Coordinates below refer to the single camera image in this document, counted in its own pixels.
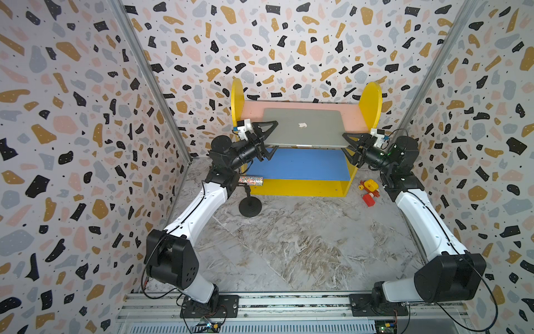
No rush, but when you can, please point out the green circuit board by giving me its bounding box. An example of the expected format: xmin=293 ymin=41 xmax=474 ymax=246
xmin=193 ymin=318 xmax=223 ymax=333
xmin=375 ymin=320 xmax=397 ymax=334

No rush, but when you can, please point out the red yellow toy figure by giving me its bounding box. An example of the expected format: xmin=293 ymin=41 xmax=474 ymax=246
xmin=358 ymin=179 xmax=380 ymax=207

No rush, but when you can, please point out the silver laptop computer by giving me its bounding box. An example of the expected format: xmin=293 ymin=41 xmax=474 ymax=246
xmin=263 ymin=108 xmax=348 ymax=149

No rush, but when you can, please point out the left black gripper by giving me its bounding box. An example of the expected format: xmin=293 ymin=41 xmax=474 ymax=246
xmin=228 ymin=124 xmax=280 ymax=175

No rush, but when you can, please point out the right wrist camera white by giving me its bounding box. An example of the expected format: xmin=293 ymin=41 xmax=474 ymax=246
xmin=370 ymin=128 xmax=390 ymax=150

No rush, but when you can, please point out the right green circuit board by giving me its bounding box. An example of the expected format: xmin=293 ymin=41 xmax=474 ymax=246
xmin=375 ymin=320 xmax=397 ymax=334

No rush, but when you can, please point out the yellow pink blue shelf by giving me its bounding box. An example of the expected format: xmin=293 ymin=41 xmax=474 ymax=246
xmin=230 ymin=79 xmax=382 ymax=197

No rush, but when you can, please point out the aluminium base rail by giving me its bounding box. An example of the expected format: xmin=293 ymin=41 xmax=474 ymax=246
xmin=113 ymin=292 xmax=473 ymax=333

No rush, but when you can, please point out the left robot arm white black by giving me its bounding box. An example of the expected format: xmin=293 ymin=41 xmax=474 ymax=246
xmin=142 ymin=119 xmax=278 ymax=313

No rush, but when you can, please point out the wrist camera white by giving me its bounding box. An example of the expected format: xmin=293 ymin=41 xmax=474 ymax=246
xmin=370 ymin=128 xmax=390 ymax=150
xmin=233 ymin=119 xmax=253 ymax=140

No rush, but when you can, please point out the left green circuit board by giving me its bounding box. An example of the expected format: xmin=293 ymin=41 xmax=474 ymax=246
xmin=193 ymin=318 xmax=223 ymax=333

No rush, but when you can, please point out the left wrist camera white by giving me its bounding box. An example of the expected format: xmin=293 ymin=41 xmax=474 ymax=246
xmin=233 ymin=119 xmax=253 ymax=140

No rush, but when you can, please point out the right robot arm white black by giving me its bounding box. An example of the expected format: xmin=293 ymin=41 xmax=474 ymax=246
xmin=343 ymin=133 xmax=487 ymax=317

